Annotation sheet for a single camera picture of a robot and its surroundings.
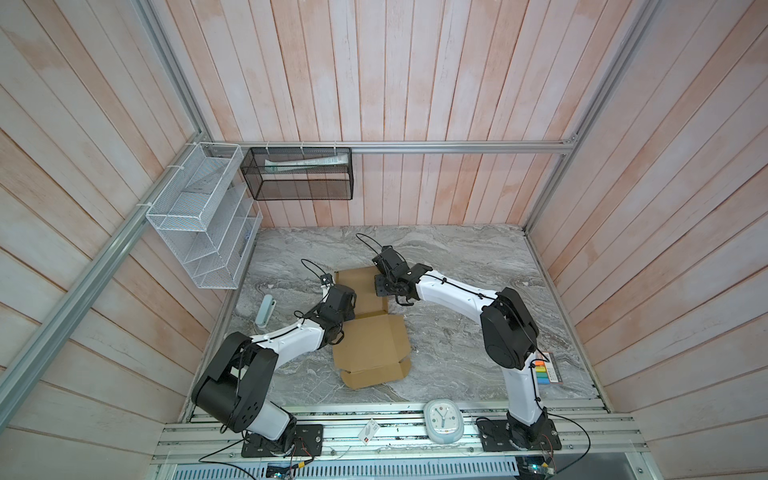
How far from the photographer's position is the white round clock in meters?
0.74

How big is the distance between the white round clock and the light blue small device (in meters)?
0.56

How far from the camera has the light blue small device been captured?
944mm
